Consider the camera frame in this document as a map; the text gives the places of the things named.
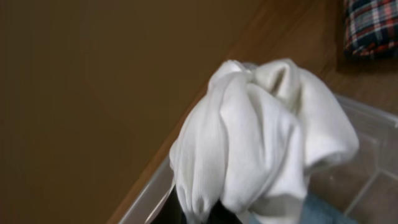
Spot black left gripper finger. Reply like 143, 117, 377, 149
152, 185, 243, 224

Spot plaid flannel cloth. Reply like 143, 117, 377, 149
344, 0, 397, 59

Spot folded blue cloth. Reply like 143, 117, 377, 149
245, 194, 358, 224

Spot clear plastic storage box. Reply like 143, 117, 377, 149
109, 96, 397, 223

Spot white printed cloth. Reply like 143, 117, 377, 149
169, 59, 359, 223

